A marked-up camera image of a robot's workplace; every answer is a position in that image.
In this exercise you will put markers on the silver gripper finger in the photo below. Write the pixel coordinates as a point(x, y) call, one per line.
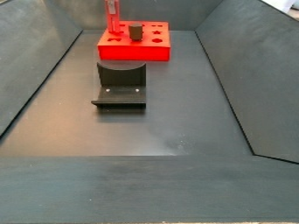
point(111, 6)

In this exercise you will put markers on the red double-square block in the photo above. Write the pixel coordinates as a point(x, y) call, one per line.
point(113, 19)

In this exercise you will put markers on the red shape-sorting board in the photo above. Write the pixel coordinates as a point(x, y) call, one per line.
point(119, 47)

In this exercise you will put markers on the dark brown rounded peg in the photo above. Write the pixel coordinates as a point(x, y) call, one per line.
point(135, 30)

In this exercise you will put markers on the black curved holder stand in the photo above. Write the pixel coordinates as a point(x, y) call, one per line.
point(122, 84)

